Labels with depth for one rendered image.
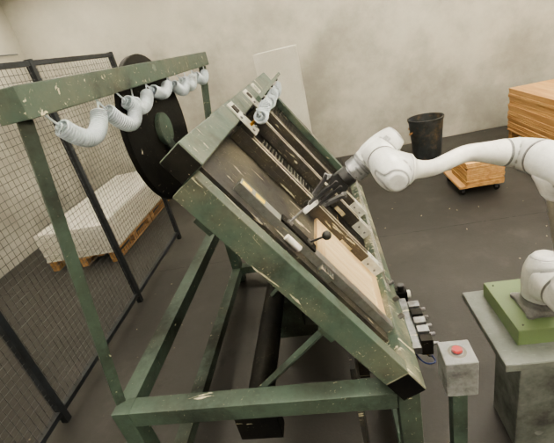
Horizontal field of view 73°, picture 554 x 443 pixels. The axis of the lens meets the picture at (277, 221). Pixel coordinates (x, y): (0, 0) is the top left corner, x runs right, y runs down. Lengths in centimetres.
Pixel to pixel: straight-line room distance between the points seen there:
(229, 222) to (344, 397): 91
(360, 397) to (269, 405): 39
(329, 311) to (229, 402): 69
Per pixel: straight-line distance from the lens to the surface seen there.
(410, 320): 211
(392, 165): 122
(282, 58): 546
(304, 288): 134
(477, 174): 503
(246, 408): 183
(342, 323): 145
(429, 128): 612
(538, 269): 193
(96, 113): 167
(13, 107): 140
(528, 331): 199
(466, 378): 173
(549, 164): 148
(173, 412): 195
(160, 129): 220
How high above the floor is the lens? 215
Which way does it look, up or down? 25 degrees down
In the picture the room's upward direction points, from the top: 14 degrees counter-clockwise
